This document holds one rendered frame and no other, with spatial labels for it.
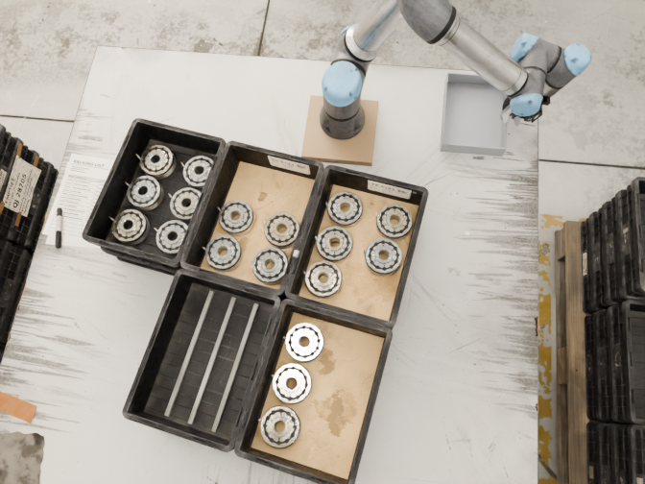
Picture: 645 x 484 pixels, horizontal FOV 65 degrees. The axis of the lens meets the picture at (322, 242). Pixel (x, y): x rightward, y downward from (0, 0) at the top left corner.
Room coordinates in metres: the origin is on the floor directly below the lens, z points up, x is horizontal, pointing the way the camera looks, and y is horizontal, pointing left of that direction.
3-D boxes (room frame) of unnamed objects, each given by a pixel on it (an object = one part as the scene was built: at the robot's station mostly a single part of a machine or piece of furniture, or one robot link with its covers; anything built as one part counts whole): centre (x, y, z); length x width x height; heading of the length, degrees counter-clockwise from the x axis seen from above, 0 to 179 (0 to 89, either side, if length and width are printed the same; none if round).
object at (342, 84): (0.90, -0.15, 0.89); 0.13 x 0.12 x 0.14; 153
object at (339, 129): (0.90, -0.15, 0.78); 0.15 x 0.15 x 0.10
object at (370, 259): (0.37, -0.16, 0.86); 0.10 x 0.10 x 0.01
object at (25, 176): (1.08, 1.15, 0.41); 0.31 x 0.02 x 0.16; 162
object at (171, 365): (0.19, 0.36, 0.87); 0.40 x 0.30 x 0.11; 152
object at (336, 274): (0.34, 0.02, 0.86); 0.10 x 0.10 x 0.01
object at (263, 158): (0.54, 0.17, 0.87); 0.40 x 0.30 x 0.11; 152
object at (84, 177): (0.81, 0.75, 0.70); 0.33 x 0.23 x 0.01; 162
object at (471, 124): (0.82, -0.58, 0.73); 0.27 x 0.20 x 0.05; 162
